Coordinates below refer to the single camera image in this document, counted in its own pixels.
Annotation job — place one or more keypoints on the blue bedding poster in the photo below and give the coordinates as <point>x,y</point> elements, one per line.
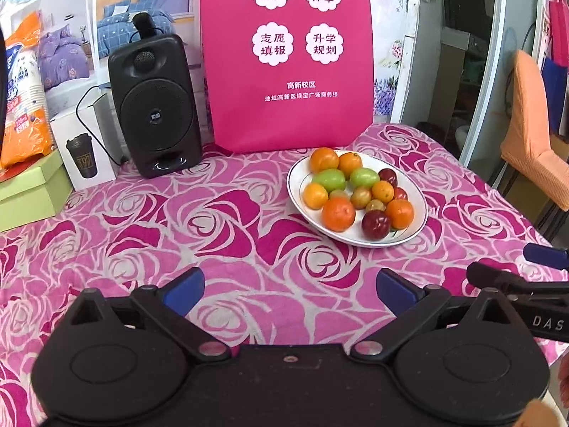
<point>115,26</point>

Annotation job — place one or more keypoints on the pink non-woven bag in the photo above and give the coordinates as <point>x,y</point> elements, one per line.
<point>231,120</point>

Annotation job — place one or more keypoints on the dark red plum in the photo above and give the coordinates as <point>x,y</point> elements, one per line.
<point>388,176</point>
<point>376,224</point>

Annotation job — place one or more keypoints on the pink rose tablecloth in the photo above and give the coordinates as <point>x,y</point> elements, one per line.
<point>178,231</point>

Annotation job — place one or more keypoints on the small tan longan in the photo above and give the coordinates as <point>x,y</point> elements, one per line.
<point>374,205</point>

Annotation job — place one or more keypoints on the orange tangerine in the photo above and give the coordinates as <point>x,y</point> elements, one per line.
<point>399,213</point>

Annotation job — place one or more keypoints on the grey shelf unit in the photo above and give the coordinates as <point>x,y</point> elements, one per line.
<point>462,53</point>

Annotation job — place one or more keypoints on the person's left hand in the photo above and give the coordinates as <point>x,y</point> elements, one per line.
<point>538,416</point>

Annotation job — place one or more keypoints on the floral patterned sheet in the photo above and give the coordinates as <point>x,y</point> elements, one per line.
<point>391,53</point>

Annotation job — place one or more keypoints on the large orange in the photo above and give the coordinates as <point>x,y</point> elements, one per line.
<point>338,214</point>

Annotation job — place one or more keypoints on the white box with cup print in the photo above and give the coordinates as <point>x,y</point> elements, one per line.
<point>66,129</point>

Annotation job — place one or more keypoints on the green shoebox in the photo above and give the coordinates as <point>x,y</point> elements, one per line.
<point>26,195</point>

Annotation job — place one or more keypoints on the black microphone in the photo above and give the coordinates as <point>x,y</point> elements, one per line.
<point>144,26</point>

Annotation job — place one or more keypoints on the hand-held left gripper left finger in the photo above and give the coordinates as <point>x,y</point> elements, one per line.
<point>184,291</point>

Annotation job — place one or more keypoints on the yellow-orange citrus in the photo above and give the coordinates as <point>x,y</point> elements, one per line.
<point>315,195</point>

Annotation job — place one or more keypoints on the small orange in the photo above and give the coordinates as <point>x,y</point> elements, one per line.
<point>382,191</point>

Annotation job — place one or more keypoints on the orange paper cup package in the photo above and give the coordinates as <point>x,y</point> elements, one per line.
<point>26,133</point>

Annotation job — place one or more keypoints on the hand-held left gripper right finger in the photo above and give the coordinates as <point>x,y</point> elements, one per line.
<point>395,291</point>

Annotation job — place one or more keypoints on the white plate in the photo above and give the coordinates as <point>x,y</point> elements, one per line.
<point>295,184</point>

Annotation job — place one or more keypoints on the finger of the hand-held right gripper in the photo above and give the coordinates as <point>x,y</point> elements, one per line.
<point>546,255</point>
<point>498,275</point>

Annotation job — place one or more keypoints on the blue hanging bag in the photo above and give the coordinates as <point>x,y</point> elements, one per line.
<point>555,84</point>

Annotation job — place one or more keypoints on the large green plum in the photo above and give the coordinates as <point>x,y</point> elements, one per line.
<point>329,180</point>

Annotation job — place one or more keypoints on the black speaker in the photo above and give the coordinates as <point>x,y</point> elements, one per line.
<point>153,111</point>

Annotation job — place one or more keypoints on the orange covered chair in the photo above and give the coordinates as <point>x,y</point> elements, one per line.
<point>533,142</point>

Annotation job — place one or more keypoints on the purple bedding poster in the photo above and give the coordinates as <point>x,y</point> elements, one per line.
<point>62,53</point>

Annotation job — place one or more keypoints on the metal door frame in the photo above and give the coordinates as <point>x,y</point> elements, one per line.
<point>502,53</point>

